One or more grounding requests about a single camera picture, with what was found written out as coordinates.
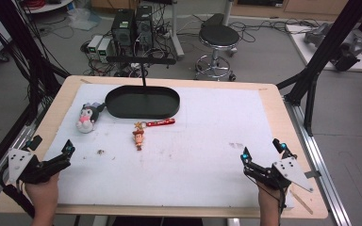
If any round white table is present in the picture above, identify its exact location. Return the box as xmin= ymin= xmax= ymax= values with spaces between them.
xmin=21 ymin=0 xmax=75 ymax=14

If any white floor board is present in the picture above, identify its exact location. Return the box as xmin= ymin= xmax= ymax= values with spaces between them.
xmin=285 ymin=24 xmax=362 ymax=73

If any person's right hand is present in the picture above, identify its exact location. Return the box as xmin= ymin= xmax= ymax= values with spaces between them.
xmin=257 ymin=180 xmax=288 ymax=215

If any grey and black device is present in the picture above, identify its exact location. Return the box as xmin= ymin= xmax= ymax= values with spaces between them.
xmin=332 ymin=37 xmax=362 ymax=73

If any black computer tower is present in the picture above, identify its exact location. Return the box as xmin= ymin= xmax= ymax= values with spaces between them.
xmin=134 ymin=5 xmax=156 ymax=49
xmin=110 ymin=8 xmax=137 ymax=49

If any aluminium rail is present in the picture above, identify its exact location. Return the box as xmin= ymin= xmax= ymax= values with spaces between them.
xmin=0 ymin=95 xmax=55 ymax=210
xmin=283 ymin=95 xmax=354 ymax=226

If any white power supply box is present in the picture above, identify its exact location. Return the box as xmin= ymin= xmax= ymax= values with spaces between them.
xmin=87 ymin=34 xmax=104 ymax=55
xmin=96 ymin=37 xmax=113 ymax=63

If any black stand with tray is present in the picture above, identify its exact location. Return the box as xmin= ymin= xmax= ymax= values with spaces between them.
xmin=104 ymin=56 xmax=182 ymax=121

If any wooden stick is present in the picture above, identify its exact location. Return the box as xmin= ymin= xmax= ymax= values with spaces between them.
xmin=289 ymin=189 xmax=314 ymax=216

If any black and white plush toy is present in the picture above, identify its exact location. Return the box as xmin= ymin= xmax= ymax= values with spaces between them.
xmin=75 ymin=101 xmax=107 ymax=135

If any white table mat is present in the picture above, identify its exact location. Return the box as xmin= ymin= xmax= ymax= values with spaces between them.
xmin=42 ymin=82 xmax=295 ymax=210

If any thin black cable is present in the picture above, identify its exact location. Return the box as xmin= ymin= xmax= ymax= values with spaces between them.
xmin=244 ymin=172 xmax=288 ymax=226

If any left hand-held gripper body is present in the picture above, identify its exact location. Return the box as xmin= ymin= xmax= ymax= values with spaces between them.
xmin=0 ymin=147 xmax=73 ymax=186

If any thick black sleeved cable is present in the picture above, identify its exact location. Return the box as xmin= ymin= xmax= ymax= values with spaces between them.
xmin=0 ymin=165 xmax=36 ymax=218

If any grey metal stand leg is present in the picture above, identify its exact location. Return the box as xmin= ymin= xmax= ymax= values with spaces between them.
xmin=169 ymin=0 xmax=186 ymax=60

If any black frame strut with cables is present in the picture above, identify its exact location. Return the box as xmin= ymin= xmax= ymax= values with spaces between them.
xmin=0 ymin=0 xmax=71 ymax=126

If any person's left hand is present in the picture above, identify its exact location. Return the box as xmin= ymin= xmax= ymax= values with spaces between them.
xmin=24 ymin=173 xmax=60 ymax=218

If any cowboy keychain with red strap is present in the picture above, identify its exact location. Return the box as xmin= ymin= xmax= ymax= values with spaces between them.
xmin=132 ymin=117 xmax=176 ymax=152

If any tangle of black floor cables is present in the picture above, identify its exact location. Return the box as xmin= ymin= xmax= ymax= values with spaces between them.
xmin=229 ymin=18 xmax=323 ymax=44

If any clear plastic bag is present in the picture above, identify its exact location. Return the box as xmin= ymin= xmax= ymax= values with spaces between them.
xmin=66 ymin=7 xmax=103 ymax=32

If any black round stool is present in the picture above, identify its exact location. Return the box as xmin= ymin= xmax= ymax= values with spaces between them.
xmin=194 ymin=12 xmax=241 ymax=83

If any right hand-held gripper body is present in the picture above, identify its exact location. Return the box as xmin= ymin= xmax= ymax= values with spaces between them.
xmin=243 ymin=155 xmax=315 ymax=193

